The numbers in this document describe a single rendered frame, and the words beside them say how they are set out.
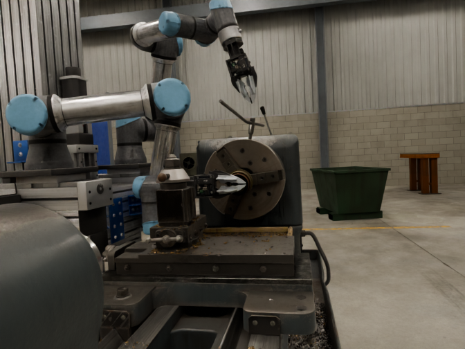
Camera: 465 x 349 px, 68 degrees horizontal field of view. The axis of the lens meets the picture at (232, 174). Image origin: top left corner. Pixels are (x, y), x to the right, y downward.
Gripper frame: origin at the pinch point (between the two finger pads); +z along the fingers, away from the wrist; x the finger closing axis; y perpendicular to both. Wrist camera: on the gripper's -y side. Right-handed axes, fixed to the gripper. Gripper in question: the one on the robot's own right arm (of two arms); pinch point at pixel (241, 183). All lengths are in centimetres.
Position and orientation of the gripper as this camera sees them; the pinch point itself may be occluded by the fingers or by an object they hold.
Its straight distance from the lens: 110.7
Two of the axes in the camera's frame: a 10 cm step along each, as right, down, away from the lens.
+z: 9.8, -0.3, -1.9
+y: -1.9, 0.6, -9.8
